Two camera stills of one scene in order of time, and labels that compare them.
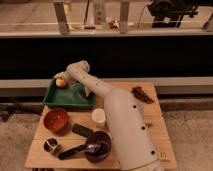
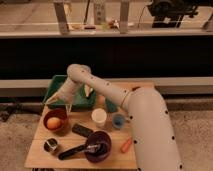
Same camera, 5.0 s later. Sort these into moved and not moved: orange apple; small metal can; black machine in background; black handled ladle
Moved: orange apple
Not moved: black machine in background; small metal can; black handled ladle
